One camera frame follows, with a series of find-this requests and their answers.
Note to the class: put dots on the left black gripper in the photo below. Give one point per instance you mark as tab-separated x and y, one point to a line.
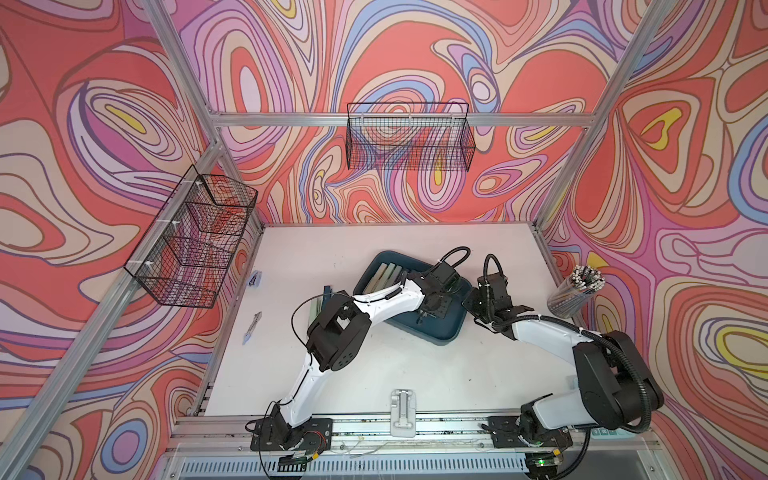
443	312

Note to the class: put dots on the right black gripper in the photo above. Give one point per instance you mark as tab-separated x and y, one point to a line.
467	303

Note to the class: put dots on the small grey pen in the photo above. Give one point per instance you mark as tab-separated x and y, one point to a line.
250	330

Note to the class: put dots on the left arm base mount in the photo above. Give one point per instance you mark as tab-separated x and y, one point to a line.
313	436

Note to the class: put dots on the teal desk calculator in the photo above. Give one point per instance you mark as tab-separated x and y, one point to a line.
601	433

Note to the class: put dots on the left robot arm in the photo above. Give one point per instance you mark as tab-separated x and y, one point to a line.
336	335

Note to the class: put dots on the black wire basket back wall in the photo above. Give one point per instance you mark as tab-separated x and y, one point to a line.
409	136

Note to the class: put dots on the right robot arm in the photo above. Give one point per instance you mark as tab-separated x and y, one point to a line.
614	386

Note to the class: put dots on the black wire basket left wall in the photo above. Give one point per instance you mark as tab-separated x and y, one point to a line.
185	257

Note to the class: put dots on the teal plastic storage box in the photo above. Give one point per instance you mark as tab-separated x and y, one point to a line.
439	330

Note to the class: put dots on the pencil cup holder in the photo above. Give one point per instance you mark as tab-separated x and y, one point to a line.
574	292

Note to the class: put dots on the small blue clip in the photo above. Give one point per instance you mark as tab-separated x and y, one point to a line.
255	279

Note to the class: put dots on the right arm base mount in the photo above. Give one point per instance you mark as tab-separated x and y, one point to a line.
524	432

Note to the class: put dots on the white center rail bracket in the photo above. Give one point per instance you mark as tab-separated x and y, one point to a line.
403	409

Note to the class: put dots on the black wire basket wall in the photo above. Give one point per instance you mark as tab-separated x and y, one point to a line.
185	257
409	136

